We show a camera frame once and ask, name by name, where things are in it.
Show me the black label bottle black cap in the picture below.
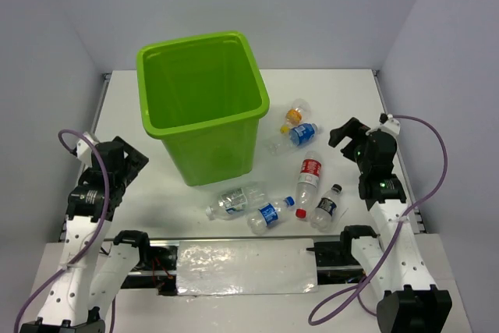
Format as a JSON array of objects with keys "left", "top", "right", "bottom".
[{"left": 309, "top": 184, "right": 342, "bottom": 232}]

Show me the silver foil sheet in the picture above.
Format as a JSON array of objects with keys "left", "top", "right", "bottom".
[{"left": 176, "top": 239, "right": 318, "bottom": 296}]

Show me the green label clear bottle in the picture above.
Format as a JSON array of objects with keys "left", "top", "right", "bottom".
[{"left": 205, "top": 182, "right": 268, "bottom": 221}]

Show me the blue label bottle white cap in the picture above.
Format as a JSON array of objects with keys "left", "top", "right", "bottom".
[{"left": 288, "top": 123, "right": 319, "bottom": 147}]

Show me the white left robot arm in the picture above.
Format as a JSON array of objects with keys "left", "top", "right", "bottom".
[{"left": 14, "top": 131, "right": 153, "bottom": 332}]

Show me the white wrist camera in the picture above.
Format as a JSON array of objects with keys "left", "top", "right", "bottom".
[
  {"left": 379, "top": 113, "right": 401, "bottom": 137},
  {"left": 71, "top": 132, "right": 100, "bottom": 167}
]

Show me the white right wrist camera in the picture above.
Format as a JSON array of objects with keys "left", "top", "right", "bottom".
[{"left": 379, "top": 113, "right": 401, "bottom": 137}]

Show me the crushed bottle orange cap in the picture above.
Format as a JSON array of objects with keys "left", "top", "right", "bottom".
[{"left": 285, "top": 98, "right": 311, "bottom": 126}]

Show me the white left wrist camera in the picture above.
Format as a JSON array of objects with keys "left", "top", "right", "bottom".
[{"left": 71, "top": 132, "right": 100, "bottom": 167}]

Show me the green plastic bin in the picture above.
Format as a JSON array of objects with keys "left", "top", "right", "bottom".
[{"left": 136, "top": 31, "right": 270, "bottom": 186}]

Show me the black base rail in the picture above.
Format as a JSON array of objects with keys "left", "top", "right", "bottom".
[{"left": 121, "top": 236, "right": 365, "bottom": 296}]

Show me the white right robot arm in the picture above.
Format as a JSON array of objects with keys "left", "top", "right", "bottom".
[{"left": 329, "top": 114, "right": 452, "bottom": 332}]

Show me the red label bottle red cap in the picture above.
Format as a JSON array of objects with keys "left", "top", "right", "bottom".
[{"left": 296, "top": 151, "right": 322, "bottom": 220}]

